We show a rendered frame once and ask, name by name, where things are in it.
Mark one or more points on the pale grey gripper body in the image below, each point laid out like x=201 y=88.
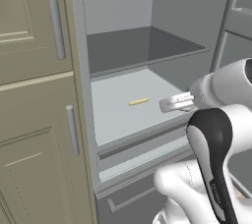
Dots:
x=174 y=102

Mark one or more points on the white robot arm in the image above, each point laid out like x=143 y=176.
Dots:
x=213 y=142

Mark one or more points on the light grey fridge shelf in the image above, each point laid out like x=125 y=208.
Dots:
x=114 y=116

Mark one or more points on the dark grey fridge shelf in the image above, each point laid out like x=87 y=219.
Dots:
x=138 y=49

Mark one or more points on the grey fridge door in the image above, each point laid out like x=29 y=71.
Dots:
x=234 y=21

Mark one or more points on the grey fridge drawer front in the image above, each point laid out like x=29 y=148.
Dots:
x=131 y=198

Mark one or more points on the grey open fridge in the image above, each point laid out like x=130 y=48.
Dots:
x=118 y=5

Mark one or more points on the yellow stick of food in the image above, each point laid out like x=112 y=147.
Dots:
x=139 y=101

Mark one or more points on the tall beige cupboard door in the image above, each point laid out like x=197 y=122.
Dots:
x=36 y=156

